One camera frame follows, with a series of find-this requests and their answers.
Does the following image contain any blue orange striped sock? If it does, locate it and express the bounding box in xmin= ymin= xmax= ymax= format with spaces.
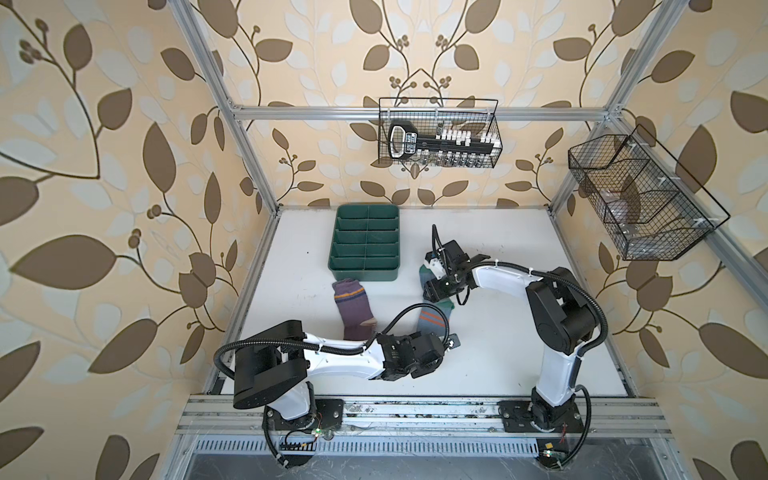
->
xmin=417 ymin=299 xmax=455 ymax=338

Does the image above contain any purple sock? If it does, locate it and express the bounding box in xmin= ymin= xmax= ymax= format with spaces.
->
xmin=332 ymin=279 xmax=377 ymax=341

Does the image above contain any green compartment tray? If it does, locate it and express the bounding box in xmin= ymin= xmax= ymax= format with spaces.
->
xmin=327 ymin=203 xmax=400 ymax=282

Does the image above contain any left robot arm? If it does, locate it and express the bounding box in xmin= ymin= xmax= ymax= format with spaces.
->
xmin=213 ymin=302 xmax=460 ymax=421

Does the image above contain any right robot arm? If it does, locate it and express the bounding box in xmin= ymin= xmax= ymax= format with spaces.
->
xmin=423 ymin=226 xmax=608 ymax=419

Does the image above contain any black socket set tool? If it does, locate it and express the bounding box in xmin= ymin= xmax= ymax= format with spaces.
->
xmin=384 ymin=120 xmax=502 ymax=161

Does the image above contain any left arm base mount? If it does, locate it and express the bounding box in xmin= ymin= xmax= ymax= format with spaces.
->
xmin=264 ymin=396 xmax=345 ymax=431

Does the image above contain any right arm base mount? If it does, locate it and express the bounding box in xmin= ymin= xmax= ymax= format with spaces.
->
xmin=497 ymin=397 xmax=585 ymax=434

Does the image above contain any back wire basket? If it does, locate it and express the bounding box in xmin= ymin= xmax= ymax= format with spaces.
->
xmin=377 ymin=96 xmax=503 ymax=170

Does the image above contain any wire basket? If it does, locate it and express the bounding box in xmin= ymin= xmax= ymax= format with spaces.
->
xmin=568 ymin=124 xmax=731 ymax=261
xmin=377 ymin=96 xmax=503 ymax=170

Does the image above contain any right wire basket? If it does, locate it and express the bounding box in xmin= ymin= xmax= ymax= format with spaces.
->
xmin=568 ymin=124 xmax=731 ymax=261

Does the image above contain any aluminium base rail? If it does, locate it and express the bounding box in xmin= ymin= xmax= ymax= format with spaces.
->
xmin=176 ymin=395 xmax=672 ymax=439

